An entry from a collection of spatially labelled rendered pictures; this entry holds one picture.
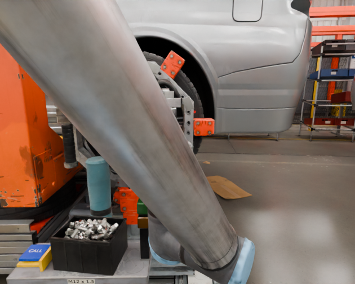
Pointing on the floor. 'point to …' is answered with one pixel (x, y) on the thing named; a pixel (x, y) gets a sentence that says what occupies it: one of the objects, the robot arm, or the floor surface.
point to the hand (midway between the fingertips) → (169, 142)
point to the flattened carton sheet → (226, 188)
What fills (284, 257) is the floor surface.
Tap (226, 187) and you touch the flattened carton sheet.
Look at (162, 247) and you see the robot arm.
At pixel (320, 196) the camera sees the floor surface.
